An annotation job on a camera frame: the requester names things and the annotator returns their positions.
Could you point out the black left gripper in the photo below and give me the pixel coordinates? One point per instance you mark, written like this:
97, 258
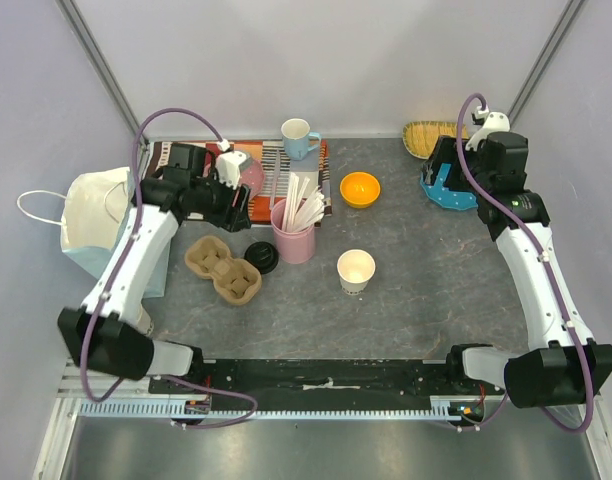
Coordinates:
232, 218

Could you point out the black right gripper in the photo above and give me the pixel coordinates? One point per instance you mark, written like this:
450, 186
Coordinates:
447, 163

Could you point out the black plastic cup lid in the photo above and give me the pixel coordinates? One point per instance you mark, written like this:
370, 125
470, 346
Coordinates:
263, 255

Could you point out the light blue paper bag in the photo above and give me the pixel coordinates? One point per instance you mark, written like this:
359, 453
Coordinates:
92, 218

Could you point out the white paper coffee cup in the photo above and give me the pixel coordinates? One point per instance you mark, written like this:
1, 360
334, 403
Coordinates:
355, 268

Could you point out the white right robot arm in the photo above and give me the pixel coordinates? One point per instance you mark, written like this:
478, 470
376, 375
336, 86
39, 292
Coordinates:
564, 364

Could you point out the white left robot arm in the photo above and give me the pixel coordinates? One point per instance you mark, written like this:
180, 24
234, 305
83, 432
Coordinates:
106, 333

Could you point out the yellow woven tray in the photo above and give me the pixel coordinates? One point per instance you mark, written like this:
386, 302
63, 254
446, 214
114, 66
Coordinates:
420, 137

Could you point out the pink polka dot plate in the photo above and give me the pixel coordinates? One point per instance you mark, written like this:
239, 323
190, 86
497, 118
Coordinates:
252, 175

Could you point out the blue polka dot plate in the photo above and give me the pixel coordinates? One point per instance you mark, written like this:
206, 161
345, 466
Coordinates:
438, 193

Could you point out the white wrapped straw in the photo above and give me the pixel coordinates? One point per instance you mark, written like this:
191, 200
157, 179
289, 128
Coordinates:
297, 215
292, 195
312, 212

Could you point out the colourful striped placemat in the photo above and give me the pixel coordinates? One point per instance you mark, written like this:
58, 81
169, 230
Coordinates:
314, 168

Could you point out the grey table knife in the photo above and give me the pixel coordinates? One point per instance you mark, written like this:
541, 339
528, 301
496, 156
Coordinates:
275, 179

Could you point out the brown cardboard cup carrier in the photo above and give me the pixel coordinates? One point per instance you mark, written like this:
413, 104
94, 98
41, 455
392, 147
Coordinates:
235, 280

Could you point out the pink straw holder cup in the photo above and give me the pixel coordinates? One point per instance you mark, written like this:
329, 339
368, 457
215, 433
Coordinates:
293, 248

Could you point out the orange bowl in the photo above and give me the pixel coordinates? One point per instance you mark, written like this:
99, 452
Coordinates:
360, 189

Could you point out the light blue mug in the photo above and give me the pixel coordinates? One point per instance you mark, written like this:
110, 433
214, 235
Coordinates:
298, 139

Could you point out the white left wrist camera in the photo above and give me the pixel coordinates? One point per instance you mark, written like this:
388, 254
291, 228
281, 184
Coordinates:
230, 166

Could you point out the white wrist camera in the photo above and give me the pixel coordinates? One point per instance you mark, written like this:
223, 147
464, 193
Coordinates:
488, 122
230, 166

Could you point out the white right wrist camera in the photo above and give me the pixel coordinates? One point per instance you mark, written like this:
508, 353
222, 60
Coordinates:
488, 122

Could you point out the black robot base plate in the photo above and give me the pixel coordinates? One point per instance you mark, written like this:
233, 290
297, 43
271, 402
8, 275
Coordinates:
338, 384

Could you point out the grey slotted cable duct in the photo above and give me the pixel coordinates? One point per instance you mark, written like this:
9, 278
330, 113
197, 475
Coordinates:
438, 410

